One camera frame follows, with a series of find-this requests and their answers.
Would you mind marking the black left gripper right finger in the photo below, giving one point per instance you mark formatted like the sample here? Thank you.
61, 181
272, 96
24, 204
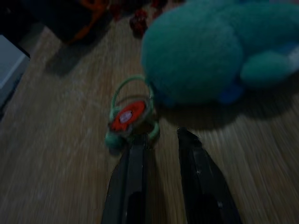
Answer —
201, 182

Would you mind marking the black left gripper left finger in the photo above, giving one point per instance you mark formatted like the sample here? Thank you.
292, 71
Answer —
135, 177

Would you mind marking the small teal pompom charm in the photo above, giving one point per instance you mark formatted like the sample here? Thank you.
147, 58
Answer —
113, 140

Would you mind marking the red round key tag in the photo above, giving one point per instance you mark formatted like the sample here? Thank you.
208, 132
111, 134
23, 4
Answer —
127, 116

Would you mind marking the teal plush toy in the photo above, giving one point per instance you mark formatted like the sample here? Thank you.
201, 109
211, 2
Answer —
198, 53

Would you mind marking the dark red bead cluster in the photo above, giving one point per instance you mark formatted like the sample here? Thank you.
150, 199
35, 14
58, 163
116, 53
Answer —
139, 21

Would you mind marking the black and orange object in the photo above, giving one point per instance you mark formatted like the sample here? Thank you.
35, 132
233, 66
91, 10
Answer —
70, 21

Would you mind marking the white box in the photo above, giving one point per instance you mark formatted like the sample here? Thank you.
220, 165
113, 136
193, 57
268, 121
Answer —
9, 60

